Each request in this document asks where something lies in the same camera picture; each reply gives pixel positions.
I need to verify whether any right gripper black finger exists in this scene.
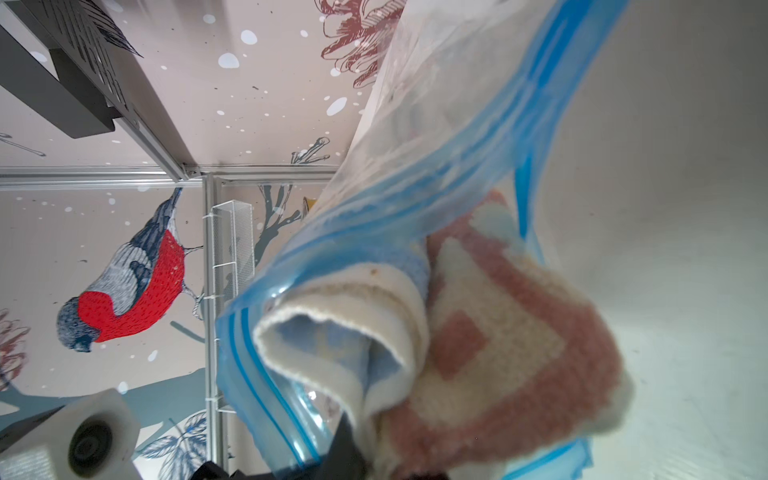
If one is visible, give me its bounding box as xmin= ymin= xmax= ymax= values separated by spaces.
xmin=312 ymin=414 xmax=367 ymax=480

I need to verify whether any clear vacuum bag blue zip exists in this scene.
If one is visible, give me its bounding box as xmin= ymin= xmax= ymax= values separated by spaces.
xmin=216 ymin=1 xmax=625 ymax=479

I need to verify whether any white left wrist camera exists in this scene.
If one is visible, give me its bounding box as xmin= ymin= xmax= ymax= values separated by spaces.
xmin=1 ymin=389 xmax=141 ymax=480

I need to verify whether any black wire shelf basket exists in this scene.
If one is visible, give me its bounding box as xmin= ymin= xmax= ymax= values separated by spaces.
xmin=1 ymin=1 xmax=180 ymax=142

